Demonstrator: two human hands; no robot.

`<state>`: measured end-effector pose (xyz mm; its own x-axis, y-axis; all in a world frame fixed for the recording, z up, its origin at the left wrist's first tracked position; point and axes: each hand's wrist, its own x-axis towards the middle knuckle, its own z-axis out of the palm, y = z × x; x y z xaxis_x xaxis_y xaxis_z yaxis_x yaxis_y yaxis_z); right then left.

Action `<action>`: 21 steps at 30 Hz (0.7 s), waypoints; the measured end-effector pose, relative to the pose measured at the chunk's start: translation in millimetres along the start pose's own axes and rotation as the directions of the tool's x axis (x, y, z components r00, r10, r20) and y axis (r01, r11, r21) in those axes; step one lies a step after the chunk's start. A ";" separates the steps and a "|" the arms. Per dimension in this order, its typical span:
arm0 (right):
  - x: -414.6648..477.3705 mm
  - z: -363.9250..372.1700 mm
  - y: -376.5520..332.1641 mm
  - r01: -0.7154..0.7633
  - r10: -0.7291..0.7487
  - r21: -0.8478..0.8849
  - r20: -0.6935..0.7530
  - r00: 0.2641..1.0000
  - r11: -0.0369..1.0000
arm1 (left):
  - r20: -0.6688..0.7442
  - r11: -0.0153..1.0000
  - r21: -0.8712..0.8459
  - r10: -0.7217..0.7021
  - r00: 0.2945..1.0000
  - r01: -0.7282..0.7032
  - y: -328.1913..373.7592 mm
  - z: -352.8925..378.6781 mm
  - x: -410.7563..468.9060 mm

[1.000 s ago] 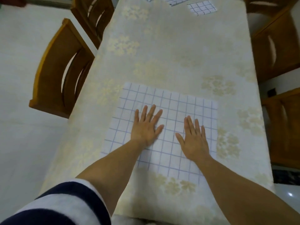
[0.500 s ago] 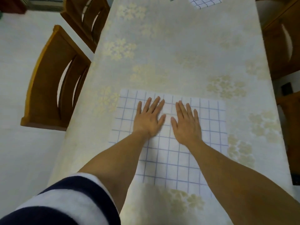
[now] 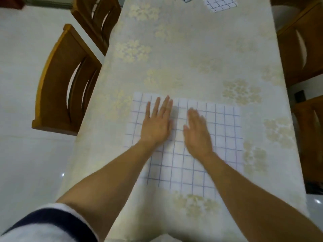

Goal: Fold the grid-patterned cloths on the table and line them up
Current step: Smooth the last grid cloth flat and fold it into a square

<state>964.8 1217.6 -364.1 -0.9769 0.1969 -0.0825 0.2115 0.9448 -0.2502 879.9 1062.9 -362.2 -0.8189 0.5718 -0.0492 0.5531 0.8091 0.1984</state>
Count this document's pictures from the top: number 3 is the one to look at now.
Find person's left hand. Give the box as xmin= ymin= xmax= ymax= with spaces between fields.
xmin=139 ymin=95 xmax=174 ymax=149

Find person's left forearm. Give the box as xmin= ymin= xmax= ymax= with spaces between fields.
xmin=55 ymin=141 xmax=158 ymax=241

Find dark red wooden cabinet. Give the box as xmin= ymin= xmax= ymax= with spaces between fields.
xmin=0 ymin=0 xmax=25 ymax=10

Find person's right hand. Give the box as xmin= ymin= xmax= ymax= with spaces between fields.
xmin=182 ymin=108 xmax=215 ymax=162

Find table with cream floral tablecloth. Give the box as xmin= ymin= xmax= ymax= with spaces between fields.
xmin=55 ymin=0 xmax=310 ymax=242

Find glass sliding door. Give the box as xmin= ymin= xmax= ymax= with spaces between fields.
xmin=21 ymin=0 xmax=74 ymax=9

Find small black box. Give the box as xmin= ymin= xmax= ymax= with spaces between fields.
xmin=294 ymin=90 xmax=306 ymax=104

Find person's right forearm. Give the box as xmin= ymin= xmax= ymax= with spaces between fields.
xmin=201 ymin=151 xmax=323 ymax=242

